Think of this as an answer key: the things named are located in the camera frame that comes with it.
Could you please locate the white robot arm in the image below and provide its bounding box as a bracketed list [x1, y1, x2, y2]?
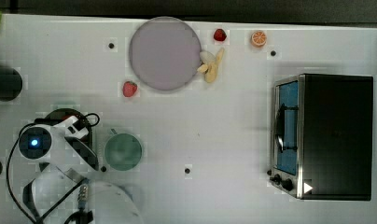
[18, 116, 144, 224]

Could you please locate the peeled banana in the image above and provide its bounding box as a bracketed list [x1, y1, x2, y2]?
[197, 48, 225, 83]

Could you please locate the grey round plate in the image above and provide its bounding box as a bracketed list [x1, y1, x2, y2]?
[129, 17, 202, 91]

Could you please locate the large red strawberry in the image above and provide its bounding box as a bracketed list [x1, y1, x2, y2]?
[122, 81, 138, 98]

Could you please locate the green cup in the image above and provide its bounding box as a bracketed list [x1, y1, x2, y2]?
[104, 129, 143, 171]

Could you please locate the small red strawberry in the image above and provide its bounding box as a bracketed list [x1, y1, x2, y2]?
[213, 29, 227, 42]

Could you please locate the orange slice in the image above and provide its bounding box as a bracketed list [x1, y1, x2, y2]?
[251, 31, 267, 48]

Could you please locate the silver toaster oven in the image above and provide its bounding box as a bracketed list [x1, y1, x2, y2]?
[267, 74, 374, 201]

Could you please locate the dark grey cup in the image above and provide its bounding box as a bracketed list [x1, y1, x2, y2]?
[0, 66, 23, 102]

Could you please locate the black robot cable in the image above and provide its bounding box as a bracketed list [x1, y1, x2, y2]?
[5, 112, 101, 224]

